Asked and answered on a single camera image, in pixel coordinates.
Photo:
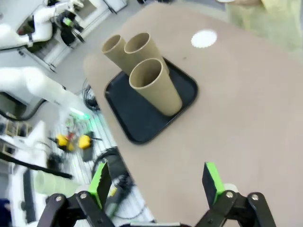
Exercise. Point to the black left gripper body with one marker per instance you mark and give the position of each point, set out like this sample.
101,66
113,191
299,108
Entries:
68,35

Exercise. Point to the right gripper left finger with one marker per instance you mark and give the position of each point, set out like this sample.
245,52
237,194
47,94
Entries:
100,186

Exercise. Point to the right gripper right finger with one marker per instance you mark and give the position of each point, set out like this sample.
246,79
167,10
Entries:
211,184

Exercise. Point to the tall brown paper cup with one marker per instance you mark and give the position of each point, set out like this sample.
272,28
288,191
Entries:
158,94
113,55
146,55

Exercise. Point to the white lace paper coaster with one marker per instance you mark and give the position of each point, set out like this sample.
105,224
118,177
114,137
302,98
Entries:
225,1
204,39

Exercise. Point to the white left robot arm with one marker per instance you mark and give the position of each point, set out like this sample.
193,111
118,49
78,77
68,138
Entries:
42,82

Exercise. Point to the person's left hand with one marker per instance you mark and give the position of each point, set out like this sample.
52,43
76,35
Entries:
246,2

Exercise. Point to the pale green foam tube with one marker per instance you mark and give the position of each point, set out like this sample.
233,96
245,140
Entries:
54,183

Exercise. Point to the yellow emergency stop box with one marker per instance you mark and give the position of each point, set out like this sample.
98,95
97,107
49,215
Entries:
84,141
62,140

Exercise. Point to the black rod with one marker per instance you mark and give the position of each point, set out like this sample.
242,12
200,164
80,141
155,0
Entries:
47,170

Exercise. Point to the black plastic tray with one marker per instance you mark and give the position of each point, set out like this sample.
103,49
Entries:
142,118

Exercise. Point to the person in yellow shirt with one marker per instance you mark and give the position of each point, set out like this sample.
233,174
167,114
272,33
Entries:
272,21

